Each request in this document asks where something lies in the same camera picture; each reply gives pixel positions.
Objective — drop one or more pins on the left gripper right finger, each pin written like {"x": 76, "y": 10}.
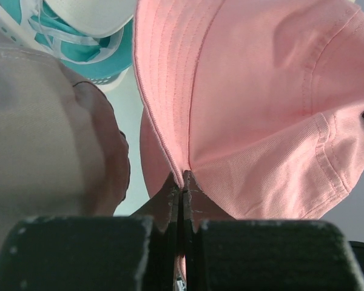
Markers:
{"x": 223, "y": 253}

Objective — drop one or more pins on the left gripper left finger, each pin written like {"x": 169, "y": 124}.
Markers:
{"x": 133, "y": 252}

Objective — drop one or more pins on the grey beige bucket hat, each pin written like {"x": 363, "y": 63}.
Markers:
{"x": 61, "y": 150}

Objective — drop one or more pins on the pink bucket hat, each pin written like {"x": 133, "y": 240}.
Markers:
{"x": 261, "y": 100}

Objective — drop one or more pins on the teal hat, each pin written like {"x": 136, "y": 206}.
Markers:
{"x": 79, "y": 51}

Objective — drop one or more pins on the white hat in basket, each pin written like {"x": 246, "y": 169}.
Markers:
{"x": 96, "y": 18}

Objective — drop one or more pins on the white plastic basket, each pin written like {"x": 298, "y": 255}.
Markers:
{"x": 6, "y": 24}

